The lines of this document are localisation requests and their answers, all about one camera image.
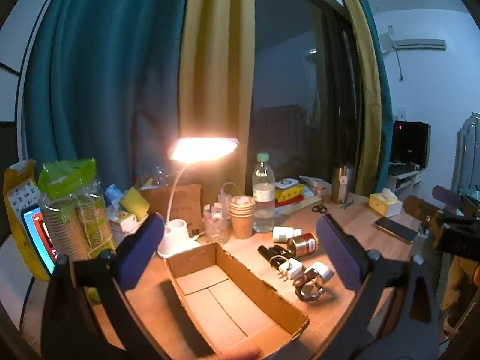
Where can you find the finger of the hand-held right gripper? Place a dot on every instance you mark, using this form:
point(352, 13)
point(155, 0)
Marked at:
point(418, 210)
point(448, 195)

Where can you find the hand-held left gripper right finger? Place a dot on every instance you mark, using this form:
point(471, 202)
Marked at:
point(336, 255)

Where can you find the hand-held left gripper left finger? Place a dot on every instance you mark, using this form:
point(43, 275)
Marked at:
point(139, 246)

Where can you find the red and brown can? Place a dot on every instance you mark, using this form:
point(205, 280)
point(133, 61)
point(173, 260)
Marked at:
point(303, 245)

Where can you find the white plug charger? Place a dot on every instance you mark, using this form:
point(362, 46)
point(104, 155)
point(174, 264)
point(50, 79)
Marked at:
point(293, 269)

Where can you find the cardboard box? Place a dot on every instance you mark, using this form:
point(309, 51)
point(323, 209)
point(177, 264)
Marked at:
point(225, 307)

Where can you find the small white printed box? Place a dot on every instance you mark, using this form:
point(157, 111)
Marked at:
point(124, 222)

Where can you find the white television stand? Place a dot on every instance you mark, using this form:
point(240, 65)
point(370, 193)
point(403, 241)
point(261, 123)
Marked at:
point(407, 178)

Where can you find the yellow tissue box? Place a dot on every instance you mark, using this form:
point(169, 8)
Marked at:
point(384, 202)

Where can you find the white desk lamp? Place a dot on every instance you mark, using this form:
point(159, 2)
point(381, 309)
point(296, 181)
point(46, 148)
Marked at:
point(180, 238)

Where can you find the yellow sponge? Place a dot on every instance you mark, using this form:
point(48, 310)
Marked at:
point(134, 202)

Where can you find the grey hanging clothes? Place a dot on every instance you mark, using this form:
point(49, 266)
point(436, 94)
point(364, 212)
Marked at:
point(468, 150)

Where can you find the black scissors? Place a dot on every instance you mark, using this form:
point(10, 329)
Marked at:
point(319, 208)

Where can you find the black car key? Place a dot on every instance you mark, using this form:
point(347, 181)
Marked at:
point(285, 252)

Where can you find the small metal clips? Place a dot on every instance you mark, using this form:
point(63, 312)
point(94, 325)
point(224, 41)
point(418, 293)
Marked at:
point(347, 204)

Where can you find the yellow-brown cloth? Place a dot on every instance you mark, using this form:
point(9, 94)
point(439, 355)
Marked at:
point(459, 288)

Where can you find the white pill bottle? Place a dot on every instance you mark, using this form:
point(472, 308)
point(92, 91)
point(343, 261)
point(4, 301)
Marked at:
point(283, 234)

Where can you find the brown paper bag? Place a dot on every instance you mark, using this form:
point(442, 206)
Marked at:
point(187, 206)

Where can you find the black television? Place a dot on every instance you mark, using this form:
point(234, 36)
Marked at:
point(410, 142)

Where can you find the black flashlight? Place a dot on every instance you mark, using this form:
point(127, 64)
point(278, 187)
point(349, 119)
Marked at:
point(267, 255)

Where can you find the stack of books and papers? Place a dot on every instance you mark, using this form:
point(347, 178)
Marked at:
point(315, 187)

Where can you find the metal thermos cup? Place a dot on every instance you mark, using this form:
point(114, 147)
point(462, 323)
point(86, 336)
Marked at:
point(342, 183)

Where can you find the green bag of paper cups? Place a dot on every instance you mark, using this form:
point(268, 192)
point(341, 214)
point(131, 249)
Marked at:
point(75, 210)

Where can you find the clear plastic cup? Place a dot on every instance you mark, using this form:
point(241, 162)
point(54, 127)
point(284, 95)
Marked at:
point(216, 227)

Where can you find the white round-dial device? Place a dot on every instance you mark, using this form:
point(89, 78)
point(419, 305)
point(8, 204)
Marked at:
point(288, 185)

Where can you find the clear plastic water bottle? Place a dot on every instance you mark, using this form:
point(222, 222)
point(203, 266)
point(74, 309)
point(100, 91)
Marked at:
point(264, 202)

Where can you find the stack of brown paper cups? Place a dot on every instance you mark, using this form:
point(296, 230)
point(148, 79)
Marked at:
point(242, 221)

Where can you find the tablet with lit screen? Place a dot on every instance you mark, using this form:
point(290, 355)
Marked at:
point(37, 232)

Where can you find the teal curtain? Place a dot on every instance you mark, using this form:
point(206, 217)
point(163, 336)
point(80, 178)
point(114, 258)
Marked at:
point(105, 63)
point(384, 101)

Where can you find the yellow printed package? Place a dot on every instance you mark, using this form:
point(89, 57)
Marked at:
point(18, 195)

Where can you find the yellow curtain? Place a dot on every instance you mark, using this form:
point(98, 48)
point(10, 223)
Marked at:
point(362, 82)
point(217, 63)

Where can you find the white air conditioner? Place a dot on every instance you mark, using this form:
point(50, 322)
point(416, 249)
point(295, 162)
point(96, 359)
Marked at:
point(416, 43)

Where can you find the dark glass window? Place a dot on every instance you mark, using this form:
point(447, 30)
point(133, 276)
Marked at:
point(300, 82)

